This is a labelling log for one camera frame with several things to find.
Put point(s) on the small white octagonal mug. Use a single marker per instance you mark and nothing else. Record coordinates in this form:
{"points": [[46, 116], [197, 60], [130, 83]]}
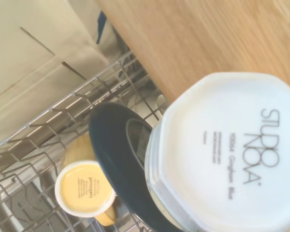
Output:
{"points": [[220, 157]]}

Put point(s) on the dishwasher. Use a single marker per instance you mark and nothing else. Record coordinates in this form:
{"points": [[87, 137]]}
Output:
{"points": [[111, 41]]}

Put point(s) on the yellow mug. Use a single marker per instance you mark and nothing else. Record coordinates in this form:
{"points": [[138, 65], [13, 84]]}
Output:
{"points": [[83, 188]]}

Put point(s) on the black plate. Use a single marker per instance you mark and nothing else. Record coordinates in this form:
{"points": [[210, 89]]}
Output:
{"points": [[116, 157]]}

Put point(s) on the white corner cabinet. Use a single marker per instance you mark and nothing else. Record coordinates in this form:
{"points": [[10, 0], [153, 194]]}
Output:
{"points": [[26, 60]]}

